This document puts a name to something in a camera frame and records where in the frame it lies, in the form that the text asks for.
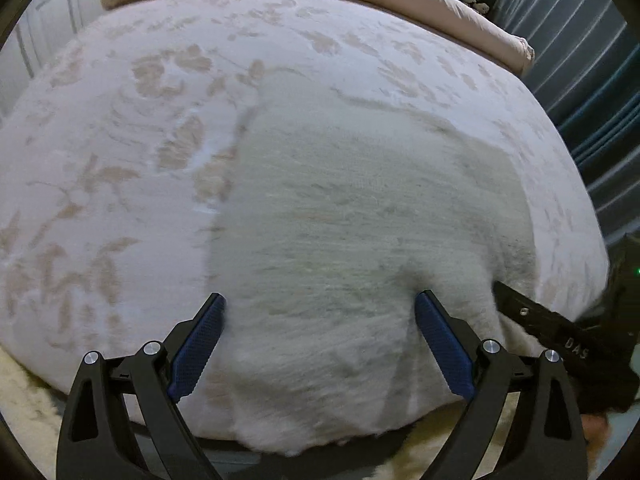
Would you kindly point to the person's right hand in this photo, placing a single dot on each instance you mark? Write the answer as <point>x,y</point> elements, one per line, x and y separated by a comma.
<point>596,427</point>

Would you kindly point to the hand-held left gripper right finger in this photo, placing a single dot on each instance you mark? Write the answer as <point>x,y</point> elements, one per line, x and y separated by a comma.
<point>442,340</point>

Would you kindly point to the cream fleece garment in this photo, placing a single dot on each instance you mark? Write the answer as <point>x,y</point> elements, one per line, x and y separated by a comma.
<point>350,235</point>

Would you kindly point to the white fluffy rug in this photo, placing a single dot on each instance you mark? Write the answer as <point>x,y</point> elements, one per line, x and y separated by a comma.
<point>25,410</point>

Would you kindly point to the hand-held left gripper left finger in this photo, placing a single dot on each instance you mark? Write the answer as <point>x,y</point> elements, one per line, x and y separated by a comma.
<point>197,345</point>

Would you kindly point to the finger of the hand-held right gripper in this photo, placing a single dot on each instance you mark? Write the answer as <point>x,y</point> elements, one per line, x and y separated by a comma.
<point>525,317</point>

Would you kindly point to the white wardrobe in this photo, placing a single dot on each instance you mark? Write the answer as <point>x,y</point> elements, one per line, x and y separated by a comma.
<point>50,20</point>

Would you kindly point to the teal pleated curtain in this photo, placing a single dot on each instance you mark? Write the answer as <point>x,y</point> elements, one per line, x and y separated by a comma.
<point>575,60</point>

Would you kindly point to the pink floral blanket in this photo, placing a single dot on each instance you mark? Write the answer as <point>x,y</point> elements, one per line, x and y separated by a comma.
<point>100,160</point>

